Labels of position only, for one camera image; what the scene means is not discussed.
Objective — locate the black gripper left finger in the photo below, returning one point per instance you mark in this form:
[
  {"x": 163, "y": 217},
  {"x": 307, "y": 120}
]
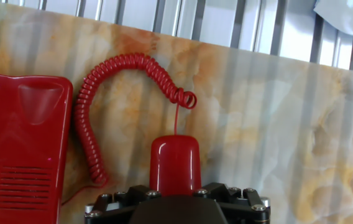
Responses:
[{"x": 108, "y": 211}]

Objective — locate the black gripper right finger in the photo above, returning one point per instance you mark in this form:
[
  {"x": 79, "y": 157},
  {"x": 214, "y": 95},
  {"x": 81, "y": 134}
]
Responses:
[{"x": 245, "y": 208}]

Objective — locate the red telephone handset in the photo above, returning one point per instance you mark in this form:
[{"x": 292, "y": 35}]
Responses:
[{"x": 175, "y": 165}]

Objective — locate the red telephone base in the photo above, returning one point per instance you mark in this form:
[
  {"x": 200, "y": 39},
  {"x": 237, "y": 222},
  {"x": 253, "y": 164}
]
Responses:
[{"x": 24, "y": 149}]

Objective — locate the orange marble pattern mat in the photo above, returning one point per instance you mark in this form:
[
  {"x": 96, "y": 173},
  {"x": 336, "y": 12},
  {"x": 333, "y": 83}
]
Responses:
[{"x": 257, "y": 130}]

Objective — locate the white crumpled cloth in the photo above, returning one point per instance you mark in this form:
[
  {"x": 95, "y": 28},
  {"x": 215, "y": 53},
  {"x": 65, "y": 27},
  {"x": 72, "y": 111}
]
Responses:
[{"x": 350, "y": 15}]

